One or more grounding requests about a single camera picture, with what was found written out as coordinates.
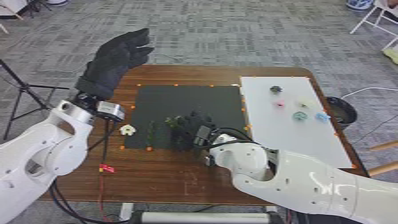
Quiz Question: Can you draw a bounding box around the black cable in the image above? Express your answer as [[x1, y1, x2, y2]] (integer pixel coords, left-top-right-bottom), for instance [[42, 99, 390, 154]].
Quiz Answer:
[[47, 179, 131, 224]]

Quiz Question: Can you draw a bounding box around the black tripod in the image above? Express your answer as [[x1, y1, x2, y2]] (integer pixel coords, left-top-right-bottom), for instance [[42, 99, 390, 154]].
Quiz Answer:
[[0, 59, 71, 141]]

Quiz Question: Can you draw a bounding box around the black round bin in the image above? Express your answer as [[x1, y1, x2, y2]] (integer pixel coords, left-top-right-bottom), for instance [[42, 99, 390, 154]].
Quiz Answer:
[[325, 96, 360, 131]]

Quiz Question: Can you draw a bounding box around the teal flower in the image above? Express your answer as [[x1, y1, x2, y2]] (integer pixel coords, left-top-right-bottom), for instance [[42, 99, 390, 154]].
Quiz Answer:
[[291, 111, 309, 122]]

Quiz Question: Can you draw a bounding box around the dark mat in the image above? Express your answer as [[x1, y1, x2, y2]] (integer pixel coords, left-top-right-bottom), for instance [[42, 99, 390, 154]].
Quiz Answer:
[[122, 85, 248, 150]]

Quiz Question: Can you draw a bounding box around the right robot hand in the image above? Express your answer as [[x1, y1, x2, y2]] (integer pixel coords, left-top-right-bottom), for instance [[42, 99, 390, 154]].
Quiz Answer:
[[168, 111, 218, 152]]

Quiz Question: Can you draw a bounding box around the blue and white vase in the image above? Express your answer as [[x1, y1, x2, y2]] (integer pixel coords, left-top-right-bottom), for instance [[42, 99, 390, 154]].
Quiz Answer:
[[344, 0, 374, 11]]

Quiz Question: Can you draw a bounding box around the cream flower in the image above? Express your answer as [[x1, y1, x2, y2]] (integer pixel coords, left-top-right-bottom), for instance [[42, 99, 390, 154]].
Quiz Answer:
[[294, 96, 317, 109]]

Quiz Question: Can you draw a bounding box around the green sprig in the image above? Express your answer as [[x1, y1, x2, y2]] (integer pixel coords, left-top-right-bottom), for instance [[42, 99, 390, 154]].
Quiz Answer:
[[163, 115, 184, 130], [143, 120, 158, 148]]

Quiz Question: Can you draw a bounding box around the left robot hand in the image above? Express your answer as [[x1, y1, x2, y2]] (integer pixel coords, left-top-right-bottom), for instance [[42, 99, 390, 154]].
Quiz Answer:
[[74, 27, 156, 100]]

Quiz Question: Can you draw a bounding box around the white chair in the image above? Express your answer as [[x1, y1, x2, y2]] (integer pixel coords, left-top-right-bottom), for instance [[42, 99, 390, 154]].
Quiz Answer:
[[348, 0, 398, 51]]

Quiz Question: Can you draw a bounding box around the white sheet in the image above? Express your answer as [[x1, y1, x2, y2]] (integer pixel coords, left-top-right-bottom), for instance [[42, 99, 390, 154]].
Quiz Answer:
[[238, 76, 355, 169]]

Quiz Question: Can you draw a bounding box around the pale grey bar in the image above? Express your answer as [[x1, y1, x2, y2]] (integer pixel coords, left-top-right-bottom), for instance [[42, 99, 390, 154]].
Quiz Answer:
[[131, 211, 273, 224]]

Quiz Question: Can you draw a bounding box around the white cable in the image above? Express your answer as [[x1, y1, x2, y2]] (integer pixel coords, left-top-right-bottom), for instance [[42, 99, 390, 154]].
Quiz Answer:
[[339, 86, 398, 101]]

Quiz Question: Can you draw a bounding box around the white flower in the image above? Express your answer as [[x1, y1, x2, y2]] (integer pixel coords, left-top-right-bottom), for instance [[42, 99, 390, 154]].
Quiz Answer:
[[118, 124, 138, 137]]

